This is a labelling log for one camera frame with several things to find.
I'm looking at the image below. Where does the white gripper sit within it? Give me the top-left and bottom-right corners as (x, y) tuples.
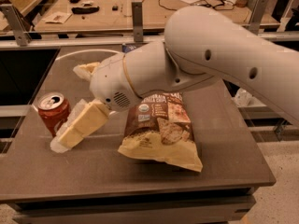
(50, 52), (142, 153)

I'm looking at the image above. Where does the red coke can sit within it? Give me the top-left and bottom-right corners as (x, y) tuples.
(37, 92), (70, 137)

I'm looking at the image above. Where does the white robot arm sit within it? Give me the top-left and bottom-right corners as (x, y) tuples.
(50, 6), (299, 153)

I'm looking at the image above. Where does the blue chips bag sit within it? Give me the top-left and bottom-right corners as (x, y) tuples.
(121, 44), (137, 53)

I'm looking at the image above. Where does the sea salt tortilla chips bag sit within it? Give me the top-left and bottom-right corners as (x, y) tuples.
(118, 92), (203, 173)

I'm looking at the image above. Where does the wooden back desk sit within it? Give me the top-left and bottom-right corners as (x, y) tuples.
(33, 0), (281, 34)

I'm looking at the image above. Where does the white paper card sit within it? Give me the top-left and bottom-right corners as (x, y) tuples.
(43, 11), (72, 24)

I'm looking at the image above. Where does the black tool on desk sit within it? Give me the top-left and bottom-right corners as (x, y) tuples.
(71, 7), (100, 15)

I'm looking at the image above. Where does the clear plastic bottle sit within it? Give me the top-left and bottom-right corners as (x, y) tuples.
(234, 88), (252, 106)

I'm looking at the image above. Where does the left metal bracket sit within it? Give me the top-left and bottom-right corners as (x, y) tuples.
(0, 4), (31, 47)

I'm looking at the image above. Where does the metal bracket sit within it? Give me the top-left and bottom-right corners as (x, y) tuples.
(245, 0), (269, 35)
(0, 4), (31, 47)
(132, 1), (143, 42)

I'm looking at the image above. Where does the middle metal bracket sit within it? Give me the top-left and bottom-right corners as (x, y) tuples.
(132, 1), (143, 42)

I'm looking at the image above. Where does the black cable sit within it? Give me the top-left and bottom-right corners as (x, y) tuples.
(157, 0), (235, 11)

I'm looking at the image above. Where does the right metal bracket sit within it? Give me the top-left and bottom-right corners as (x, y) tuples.
(245, 0), (269, 35)

